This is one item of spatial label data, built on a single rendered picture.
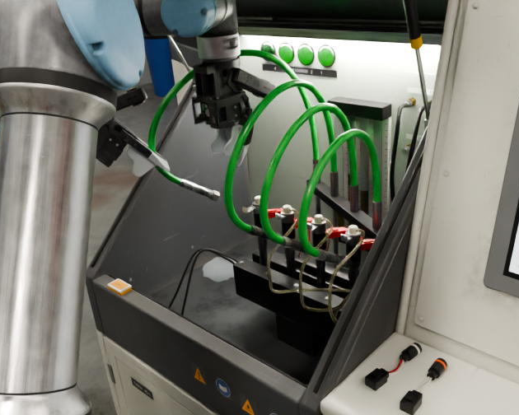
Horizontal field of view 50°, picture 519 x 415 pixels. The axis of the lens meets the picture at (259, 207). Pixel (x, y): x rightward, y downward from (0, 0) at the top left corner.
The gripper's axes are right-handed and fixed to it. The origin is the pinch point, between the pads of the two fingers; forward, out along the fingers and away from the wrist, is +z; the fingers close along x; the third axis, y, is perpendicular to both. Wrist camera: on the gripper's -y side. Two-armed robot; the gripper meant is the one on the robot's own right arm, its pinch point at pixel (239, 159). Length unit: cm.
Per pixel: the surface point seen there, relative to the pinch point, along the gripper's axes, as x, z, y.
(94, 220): -254, 124, -95
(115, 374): -30, 56, 22
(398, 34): 17.8, -19.9, -29.5
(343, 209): 13.4, 14.1, -16.1
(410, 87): 19.4, -9.0, -32.0
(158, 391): -11, 51, 22
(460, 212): 43.2, 2.7, -6.2
